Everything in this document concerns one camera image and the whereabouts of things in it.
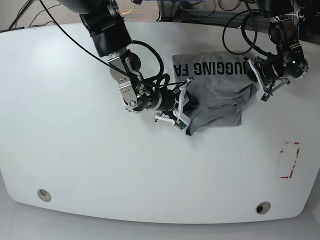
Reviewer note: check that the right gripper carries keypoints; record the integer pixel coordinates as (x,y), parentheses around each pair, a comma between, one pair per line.
(172,103)

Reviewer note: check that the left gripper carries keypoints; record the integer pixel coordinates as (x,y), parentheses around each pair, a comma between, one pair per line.
(264,76)

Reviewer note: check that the grey t-shirt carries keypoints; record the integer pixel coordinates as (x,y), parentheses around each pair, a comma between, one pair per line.
(220,84)

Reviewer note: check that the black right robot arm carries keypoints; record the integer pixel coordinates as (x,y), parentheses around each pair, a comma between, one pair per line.
(111,38)

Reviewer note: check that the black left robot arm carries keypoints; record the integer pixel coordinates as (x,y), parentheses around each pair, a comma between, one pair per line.
(289,61)

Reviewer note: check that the red tape rectangle marking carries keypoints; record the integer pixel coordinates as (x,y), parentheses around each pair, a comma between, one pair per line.
(288,158)

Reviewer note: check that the right table grommet hole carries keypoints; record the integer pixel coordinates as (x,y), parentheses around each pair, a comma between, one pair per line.
(263,208)

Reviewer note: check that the table grommet hole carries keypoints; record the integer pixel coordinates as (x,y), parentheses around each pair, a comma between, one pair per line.
(44,195)
(263,208)

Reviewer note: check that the left table grommet hole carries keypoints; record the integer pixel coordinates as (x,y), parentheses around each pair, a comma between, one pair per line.
(44,195)

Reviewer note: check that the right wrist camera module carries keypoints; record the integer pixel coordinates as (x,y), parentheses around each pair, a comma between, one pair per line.
(180,125)

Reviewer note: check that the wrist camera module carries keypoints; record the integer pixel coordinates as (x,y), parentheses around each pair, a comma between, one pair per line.
(180,125)
(263,96)

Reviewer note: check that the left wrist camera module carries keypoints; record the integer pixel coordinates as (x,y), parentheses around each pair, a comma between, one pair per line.
(263,96)

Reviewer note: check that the aluminium frame structure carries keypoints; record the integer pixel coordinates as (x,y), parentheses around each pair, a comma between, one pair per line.
(304,13)

